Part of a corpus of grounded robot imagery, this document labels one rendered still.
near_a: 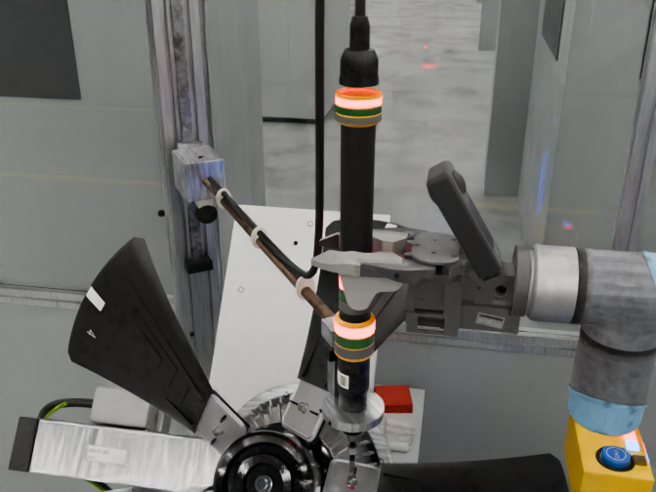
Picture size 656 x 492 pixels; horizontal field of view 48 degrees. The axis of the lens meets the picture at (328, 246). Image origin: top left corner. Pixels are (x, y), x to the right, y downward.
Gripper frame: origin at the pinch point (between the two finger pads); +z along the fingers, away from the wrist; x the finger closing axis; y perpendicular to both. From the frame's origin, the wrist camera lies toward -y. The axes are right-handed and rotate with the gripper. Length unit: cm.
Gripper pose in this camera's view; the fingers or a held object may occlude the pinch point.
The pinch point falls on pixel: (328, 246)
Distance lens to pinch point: 74.8
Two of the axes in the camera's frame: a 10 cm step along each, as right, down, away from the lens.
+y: 0.0, 9.1, 4.2
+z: -9.8, -0.8, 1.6
